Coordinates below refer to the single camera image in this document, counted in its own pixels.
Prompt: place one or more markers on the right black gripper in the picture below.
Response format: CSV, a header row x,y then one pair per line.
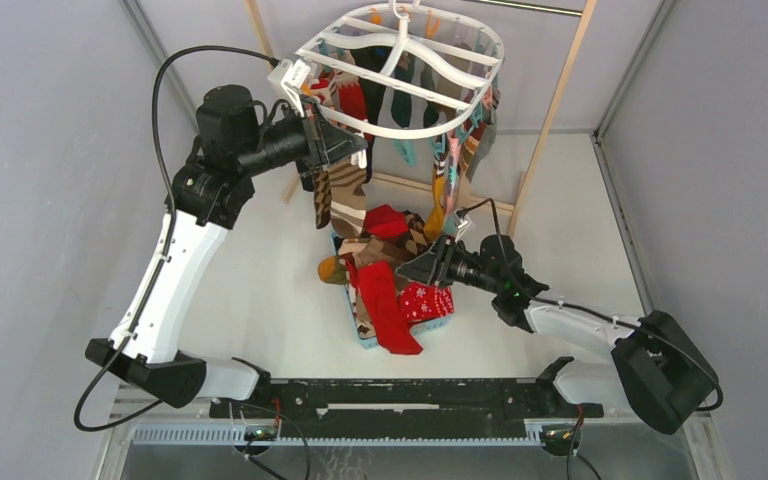
x,y
433,267

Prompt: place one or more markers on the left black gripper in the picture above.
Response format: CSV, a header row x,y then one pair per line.
x,y
325,142

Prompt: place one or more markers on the white clothes clip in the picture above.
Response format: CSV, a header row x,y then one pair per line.
x,y
359,159

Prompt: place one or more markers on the brown striped sock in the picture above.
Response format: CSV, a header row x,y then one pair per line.
x,y
348,206

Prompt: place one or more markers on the long red sock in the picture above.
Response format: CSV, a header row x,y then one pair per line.
x,y
377,288

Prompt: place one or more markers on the white round clip hanger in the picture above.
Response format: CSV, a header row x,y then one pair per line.
x,y
404,71

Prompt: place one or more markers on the brown argyle sock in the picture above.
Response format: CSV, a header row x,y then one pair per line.
x,y
415,240
322,199

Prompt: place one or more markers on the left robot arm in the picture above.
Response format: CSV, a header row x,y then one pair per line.
x,y
238,139

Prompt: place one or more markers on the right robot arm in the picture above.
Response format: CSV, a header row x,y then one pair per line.
x,y
648,365

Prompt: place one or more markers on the red snowflake sock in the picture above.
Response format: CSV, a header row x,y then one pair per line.
x,y
420,303

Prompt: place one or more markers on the mustard yellow hanging sock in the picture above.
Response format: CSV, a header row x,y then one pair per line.
x,y
434,224

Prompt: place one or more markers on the red sock in basket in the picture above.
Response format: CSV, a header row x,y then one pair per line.
x,y
385,222

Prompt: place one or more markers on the tan brown ribbed sock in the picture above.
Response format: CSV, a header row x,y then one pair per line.
x,y
363,252

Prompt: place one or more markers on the orange sock toe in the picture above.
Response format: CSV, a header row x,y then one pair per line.
x,y
332,270

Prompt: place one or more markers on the pink hanging sock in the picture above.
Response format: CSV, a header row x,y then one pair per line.
x,y
452,171

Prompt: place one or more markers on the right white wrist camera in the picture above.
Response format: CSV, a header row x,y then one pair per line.
x,y
462,223

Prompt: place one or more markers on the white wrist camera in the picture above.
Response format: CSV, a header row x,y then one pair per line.
x,y
462,223
290,80

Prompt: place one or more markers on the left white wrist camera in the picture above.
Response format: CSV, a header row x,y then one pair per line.
x,y
290,80

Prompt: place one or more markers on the white slotted cable duct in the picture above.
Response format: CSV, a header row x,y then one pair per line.
x,y
227,435

